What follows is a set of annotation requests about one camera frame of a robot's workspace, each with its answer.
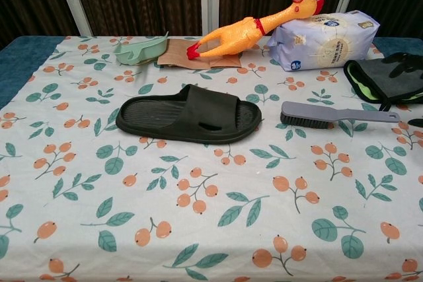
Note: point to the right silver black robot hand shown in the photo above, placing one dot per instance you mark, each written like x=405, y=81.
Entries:
x=404, y=65

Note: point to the grey plastic brush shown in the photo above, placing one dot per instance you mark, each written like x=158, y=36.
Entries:
x=330, y=113

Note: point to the black rubber slipper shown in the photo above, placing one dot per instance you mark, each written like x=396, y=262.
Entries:
x=185, y=120

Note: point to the grey cloth with green trim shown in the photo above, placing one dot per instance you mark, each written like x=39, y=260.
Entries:
x=370, y=75

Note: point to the yellow rubber chicken toy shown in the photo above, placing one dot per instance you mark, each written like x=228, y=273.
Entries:
x=238, y=36

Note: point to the brown cardboard piece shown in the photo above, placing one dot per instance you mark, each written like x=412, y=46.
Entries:
x=175, y=55

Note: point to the floral print tablecloth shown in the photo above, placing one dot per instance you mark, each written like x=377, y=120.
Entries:
x=211, y=196

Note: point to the pale green plastic dustpan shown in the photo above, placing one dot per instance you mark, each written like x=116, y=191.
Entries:
x=145, y=50

